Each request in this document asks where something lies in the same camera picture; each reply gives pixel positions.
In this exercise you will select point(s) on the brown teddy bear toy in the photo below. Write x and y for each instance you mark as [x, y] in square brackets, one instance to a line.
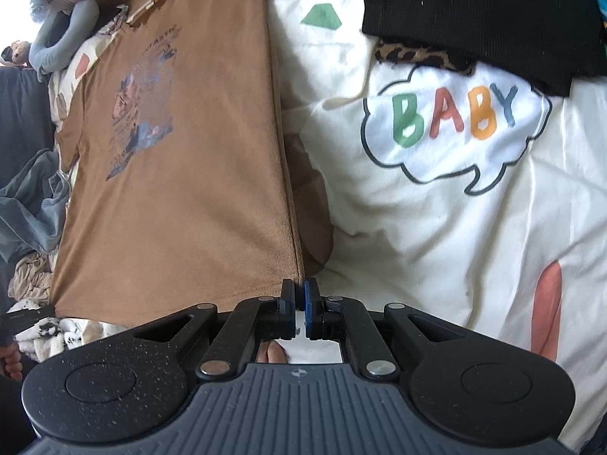
[19, 52]

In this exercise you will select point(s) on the person's left hand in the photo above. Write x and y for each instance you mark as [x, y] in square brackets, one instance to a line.
[12, 362]

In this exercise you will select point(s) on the leopard print cloth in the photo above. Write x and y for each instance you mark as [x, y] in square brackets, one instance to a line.
[417, 57]

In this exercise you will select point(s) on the grey neck pillow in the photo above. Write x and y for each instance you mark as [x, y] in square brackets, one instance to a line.
[61, 42]

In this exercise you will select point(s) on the grey crumpled garment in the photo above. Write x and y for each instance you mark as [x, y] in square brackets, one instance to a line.
[28, 208]

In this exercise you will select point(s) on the black folded garment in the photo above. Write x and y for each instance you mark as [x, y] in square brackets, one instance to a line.
[474, 4]

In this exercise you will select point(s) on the cream bear print blanket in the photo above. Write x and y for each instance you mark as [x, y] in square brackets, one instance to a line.
[450, 246]

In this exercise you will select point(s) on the floral patterned cloth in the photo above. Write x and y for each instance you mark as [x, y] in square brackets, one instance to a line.
[114, 21]

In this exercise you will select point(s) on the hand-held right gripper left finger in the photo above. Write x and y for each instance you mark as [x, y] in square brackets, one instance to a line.
[289, 294]

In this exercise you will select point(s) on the beige crumpled cloth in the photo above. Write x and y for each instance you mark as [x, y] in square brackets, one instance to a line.
[31, 279]

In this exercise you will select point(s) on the dark grey pillow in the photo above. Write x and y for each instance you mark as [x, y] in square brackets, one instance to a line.
[23, 113]

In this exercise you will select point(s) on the black white patterned cloth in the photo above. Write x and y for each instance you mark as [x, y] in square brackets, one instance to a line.
[52, 336]

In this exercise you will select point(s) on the brown printed t-shirt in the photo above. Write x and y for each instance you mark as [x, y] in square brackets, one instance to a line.
[213, 175]

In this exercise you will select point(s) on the person's foot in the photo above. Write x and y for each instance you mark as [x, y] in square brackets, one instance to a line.
[270, 353]

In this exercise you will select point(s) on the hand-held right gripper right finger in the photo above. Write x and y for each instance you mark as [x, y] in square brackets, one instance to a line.
[310, 294]

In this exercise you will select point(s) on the clear plastic bag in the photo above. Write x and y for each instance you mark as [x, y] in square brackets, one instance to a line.
[39, 9]

